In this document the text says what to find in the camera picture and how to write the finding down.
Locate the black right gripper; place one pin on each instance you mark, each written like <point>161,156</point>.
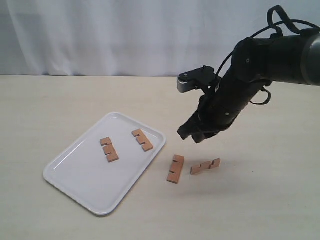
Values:
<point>202,125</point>

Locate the wooden notched piece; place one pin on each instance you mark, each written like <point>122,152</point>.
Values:
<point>142,140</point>
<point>175,169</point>
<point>108,149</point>
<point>196,169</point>

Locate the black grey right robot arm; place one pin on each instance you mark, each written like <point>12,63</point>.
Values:
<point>255,64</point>

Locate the white plastic tray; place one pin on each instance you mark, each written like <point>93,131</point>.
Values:
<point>83,173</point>

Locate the white curtain backdrop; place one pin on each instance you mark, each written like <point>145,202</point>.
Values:
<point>145,38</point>

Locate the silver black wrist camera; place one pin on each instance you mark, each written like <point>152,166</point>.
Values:
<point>202,78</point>

